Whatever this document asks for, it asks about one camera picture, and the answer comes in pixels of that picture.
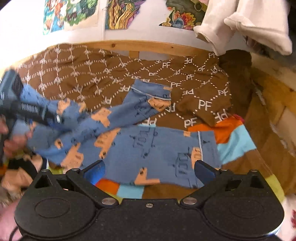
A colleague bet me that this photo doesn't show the blue patterned kids pants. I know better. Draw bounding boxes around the blue patterned kids pants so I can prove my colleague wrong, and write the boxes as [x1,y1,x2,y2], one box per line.
[20,80,221,188]

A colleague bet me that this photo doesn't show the person's left hand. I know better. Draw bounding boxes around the person's left hand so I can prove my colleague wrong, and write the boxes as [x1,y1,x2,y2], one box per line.
[2,120,34,159]

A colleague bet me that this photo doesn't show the colourful striped bed cover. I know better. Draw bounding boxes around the colourful striped bed cover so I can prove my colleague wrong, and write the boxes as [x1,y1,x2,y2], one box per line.
[43,114,286,204]

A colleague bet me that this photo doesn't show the brown PF patterned pillow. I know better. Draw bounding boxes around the brown PF patterned pillow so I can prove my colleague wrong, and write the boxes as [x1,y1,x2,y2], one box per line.
[17,44,231,130]

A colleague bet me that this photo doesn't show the cartoon poster left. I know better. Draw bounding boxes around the cartoon poster left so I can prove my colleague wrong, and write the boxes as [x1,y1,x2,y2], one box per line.
[43,0,99,35]

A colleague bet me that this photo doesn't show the yellow swirl poster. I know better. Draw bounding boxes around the yellow swirl poster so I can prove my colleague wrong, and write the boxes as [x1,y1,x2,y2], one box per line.
[105,0,145,30]

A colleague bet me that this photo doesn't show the white hanging garment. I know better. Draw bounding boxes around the white hanging garment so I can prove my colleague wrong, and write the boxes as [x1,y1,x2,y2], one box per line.
[193,1,292,56]

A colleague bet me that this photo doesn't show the floral poster right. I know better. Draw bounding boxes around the floral poster right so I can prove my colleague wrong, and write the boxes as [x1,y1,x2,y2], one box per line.
[160,0,209,31]

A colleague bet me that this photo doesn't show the wooden bed frame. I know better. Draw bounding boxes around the wooden bed frame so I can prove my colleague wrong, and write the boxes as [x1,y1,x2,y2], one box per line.
[0,40,296,195]

